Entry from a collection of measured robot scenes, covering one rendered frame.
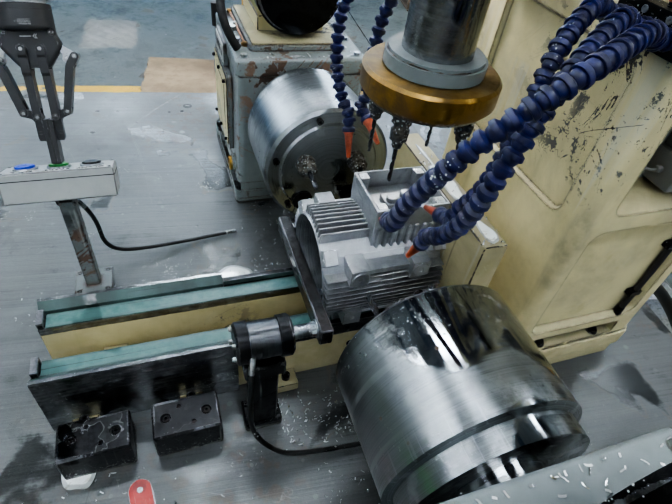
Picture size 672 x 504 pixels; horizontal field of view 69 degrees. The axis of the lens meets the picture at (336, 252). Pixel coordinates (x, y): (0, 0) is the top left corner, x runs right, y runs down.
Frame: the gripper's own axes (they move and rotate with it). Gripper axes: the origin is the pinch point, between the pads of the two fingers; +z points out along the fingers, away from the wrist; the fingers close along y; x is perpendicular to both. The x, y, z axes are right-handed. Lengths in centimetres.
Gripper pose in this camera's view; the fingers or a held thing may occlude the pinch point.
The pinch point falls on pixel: (53, 140)
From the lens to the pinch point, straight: 94.3
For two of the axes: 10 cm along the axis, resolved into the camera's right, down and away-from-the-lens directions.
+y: 9.4, -1.4, 3.0
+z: 0.2, 9.3, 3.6
